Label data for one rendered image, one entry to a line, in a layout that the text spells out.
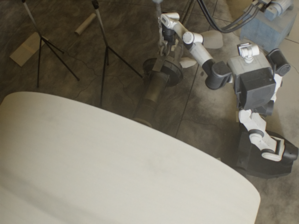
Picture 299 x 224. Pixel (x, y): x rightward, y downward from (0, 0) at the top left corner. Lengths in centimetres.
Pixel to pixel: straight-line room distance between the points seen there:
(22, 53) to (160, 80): 267
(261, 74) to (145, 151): 93
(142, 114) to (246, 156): 114
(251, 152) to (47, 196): 206
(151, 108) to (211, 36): 195
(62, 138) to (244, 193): 71
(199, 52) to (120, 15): 248
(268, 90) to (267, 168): 115
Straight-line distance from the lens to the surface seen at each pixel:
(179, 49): 217
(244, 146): 255
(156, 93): 182
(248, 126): 213
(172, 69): 186
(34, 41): 418
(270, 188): 271
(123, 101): 297
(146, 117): 173
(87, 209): 80
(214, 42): 345
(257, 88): 150
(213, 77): 155
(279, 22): 327
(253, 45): 155
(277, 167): 261
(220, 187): 96
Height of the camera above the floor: 249
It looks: 61 degrees down
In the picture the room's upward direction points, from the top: 9 degrees counter-clockwise
